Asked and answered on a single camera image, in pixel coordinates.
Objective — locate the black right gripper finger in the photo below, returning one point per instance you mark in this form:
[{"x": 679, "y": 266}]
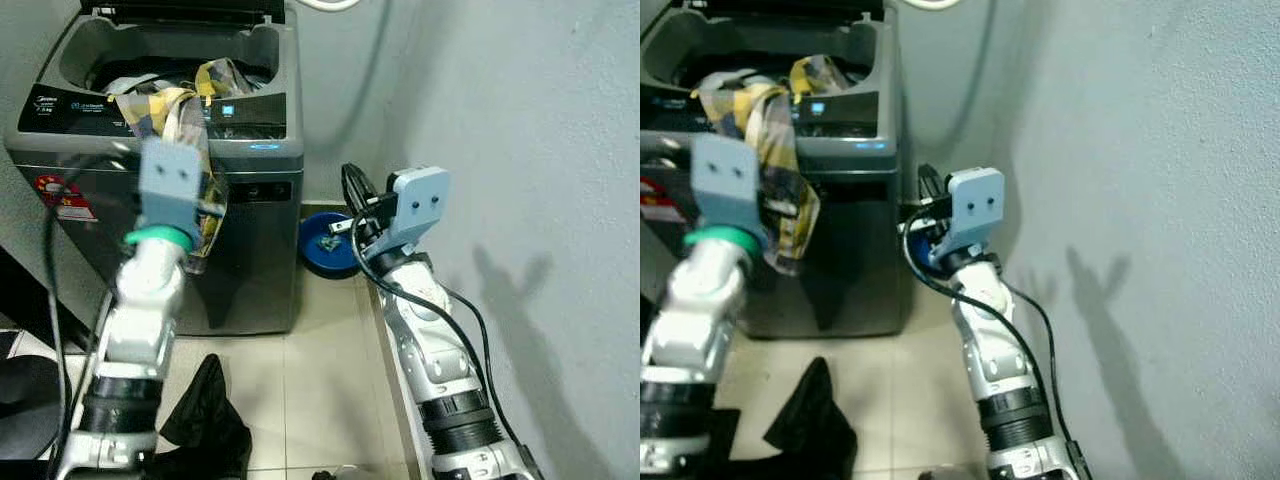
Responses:
[
  {"x": 366, "y": 198},
  {"x": 926, "y": 188},
  {"x": 942, "y": 193},
  {"x": 351, "y": 190}
]

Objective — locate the yellow blue plaid shirt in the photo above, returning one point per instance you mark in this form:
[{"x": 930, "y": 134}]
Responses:
[
  {"x": 175, "y": 115},
  {"x": 760, "y": 115}
]

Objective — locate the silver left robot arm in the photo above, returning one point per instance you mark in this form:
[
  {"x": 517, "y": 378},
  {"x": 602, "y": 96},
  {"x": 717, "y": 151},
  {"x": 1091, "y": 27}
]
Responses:
[
  {"x": 145, "y": 300},
  {"x": 700, "y": 320}
]

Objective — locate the grey top-load washing machine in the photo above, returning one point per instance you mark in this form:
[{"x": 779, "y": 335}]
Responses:
[
  {"x": 860, "y": 270},
  {"x": 250, "y": 270}
]

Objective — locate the blue round basin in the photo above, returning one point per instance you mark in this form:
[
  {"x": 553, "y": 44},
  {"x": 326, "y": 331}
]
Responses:
[
  {"x": 930, "y": 262},
  {"x": 320, "y": 255}
]

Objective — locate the small green item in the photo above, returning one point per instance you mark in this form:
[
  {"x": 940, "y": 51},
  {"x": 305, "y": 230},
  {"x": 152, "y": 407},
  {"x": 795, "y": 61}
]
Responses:
[{"x": 326, "y": 243}]

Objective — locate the dark glass washer lid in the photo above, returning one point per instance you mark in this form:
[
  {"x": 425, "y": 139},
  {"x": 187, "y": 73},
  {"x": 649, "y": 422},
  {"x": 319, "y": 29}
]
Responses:
[
  {"x": 780, "y": 8},
  {"x": 180, "y": 10}
]

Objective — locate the black garment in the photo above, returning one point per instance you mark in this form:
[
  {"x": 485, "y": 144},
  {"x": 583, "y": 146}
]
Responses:
[
  {"x": 205, "y": 425},
  {"x": 810, "y": 425}
]

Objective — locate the red warning sticker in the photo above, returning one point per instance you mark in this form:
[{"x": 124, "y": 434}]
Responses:
[
  {"x": 652, "y": 200},
  {"x": 65, "y": 197}
]

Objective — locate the light blue right wrist camera mount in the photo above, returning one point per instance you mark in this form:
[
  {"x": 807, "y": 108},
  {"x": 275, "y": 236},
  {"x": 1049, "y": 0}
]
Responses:
[
  {"x": 975, "y": 205},
  {"x": 420, "y": 205}
]

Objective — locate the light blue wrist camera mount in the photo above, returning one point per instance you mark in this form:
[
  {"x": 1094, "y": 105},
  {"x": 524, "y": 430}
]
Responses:
[
  {"x": 170, "y": 185},
  {"x": 975, "y": 205},
  {"x": 725, "y": 180},
  {"x": 420, "y": 205}
]

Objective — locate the light blue left wrist camera mount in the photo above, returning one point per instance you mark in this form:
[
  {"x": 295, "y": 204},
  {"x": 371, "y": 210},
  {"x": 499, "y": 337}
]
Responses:
[
  {"x": 170, "y": 185},
  {"x": 725, "y": 180}
]

